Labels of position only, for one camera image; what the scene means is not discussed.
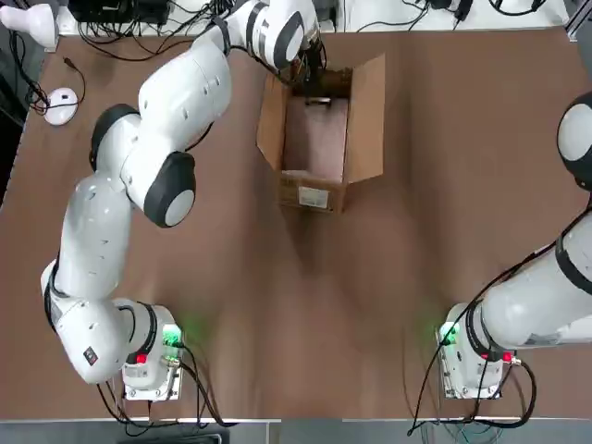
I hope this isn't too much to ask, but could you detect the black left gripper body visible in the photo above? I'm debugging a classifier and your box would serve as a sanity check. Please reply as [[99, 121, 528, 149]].
[[302, 31, 328, 82]]

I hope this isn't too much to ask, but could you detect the brown cardboard box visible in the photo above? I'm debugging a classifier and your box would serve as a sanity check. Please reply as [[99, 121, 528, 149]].
[[255, 52, 388, 215]]

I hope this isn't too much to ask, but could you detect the black power supply box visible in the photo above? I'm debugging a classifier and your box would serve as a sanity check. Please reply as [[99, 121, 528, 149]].
[[68, 0, 170, 25]]

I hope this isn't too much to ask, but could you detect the white round puck device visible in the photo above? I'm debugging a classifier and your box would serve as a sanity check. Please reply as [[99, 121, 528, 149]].
[[43, 86, 80, 127]]

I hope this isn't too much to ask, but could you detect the white bulb shaped device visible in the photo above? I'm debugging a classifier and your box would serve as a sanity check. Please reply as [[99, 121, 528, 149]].
[[0, 2, 61, 51]]

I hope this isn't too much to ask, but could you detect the dark puck device cable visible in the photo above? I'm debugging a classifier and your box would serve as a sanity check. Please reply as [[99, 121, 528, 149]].
[[27, 55, 87, 112]]

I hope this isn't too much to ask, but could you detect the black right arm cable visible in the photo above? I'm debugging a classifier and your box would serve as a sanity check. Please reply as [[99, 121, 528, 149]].
[[406, 240, 563, 438]]

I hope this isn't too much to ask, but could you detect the aluminium post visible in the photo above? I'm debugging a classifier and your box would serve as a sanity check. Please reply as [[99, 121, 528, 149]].
[[566, 0, 592, 43]]

